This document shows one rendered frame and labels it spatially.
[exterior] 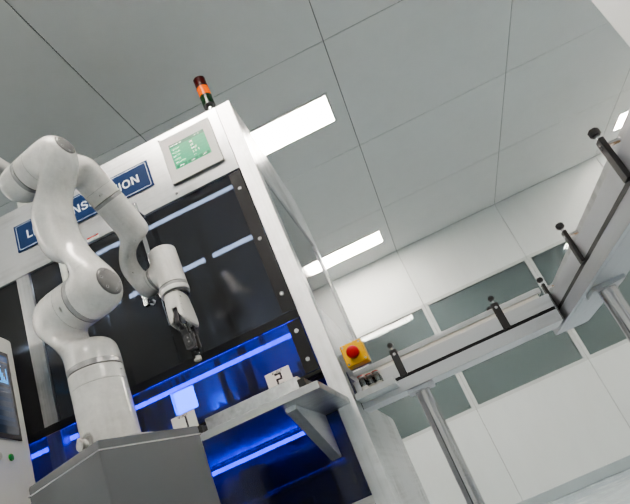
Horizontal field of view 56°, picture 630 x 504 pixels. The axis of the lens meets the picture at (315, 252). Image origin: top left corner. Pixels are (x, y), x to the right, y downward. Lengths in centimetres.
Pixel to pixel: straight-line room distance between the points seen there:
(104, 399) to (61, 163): 59
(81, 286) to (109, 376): 21
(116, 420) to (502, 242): 587
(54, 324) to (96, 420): 26
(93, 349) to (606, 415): 569
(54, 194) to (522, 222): 588
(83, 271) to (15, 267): 114
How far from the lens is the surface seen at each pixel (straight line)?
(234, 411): 155
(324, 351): 189
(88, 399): 134
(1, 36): 314
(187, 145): 233
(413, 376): 194
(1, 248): 262
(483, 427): 642
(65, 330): 147
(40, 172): 158
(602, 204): 133
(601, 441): 653
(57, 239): 150
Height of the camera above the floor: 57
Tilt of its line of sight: 24 degrees up
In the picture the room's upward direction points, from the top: 24 degrees counter-clockwise
